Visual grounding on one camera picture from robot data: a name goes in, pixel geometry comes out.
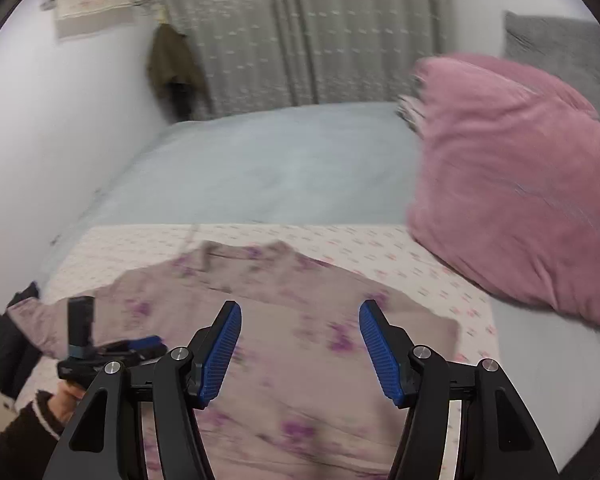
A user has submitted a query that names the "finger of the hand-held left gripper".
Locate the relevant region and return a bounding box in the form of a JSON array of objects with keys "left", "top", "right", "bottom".
[{"left": 104, "top": 336, "right": 169, "bottom": 361}]

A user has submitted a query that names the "large pink pillow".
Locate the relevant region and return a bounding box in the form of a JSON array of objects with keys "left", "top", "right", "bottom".
[{"left": 405, "top": 53, "right": 600, "bottom": 329}]

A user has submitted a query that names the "striped patterned cloth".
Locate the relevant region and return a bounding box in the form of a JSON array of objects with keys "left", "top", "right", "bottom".
[{"left": 395, "top": 72, "right": 428, "bottom": 136}]

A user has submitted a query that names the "grey patterned curtain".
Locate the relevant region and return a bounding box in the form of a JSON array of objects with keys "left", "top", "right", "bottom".
[{"left": 150, "top": 0, "right": 453, "bottom": 120}]

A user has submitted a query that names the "pale floral garment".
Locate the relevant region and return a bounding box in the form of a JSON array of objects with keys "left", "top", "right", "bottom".
[{"left": 6, "top": 240, "right": 462, "bottom": 480}]

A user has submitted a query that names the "wall poster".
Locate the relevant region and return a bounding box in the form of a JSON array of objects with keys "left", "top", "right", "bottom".
[{"left": 40, "top": 0, "right": 138, "bottom": 40}]

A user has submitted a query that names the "olive hanging jacket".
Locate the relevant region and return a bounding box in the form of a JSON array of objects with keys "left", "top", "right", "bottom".
[{"left": 146, "top": 22, "right": 212, "bottom": 123}]

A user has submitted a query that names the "white floral print sheet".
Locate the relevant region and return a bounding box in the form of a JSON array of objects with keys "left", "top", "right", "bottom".
[{"left": 27, "top": 223, "right": 501, "bottom": 480}]

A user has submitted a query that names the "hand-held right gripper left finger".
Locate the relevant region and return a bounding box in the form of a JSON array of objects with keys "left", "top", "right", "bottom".
[{"left": 42, "top": 301, "right": 243, "bottom": 480}]

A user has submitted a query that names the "grey pillow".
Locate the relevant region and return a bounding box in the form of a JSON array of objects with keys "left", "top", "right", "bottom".
[{"left": 501, "top": 10, "right": 600, "bottom": 106}]

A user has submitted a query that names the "black cloth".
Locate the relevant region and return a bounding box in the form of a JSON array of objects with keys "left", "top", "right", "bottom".
[{"left": 0, "top": 281, "right": 45, "bottom": 401}]

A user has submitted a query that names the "grey-blue bed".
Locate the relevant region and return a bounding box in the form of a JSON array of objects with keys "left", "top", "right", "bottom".
[{"left": 40, "top": 101, "right": 600, "bottom": 476}]

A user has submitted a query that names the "person's left hand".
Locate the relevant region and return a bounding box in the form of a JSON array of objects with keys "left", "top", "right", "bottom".
[{"left": 46, "top": 381, "right": 90, "bottom": 427}]

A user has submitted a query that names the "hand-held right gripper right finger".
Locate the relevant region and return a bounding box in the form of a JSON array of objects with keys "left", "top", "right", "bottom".
[{"left": 358, "top": 300, "right": 561, "bottom": 480}]

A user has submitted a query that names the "person's left forearm dark sleeve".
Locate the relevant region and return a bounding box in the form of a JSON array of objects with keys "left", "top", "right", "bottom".
[{"left": 0, "top": 391, "right": 67, "bottom": 462}]

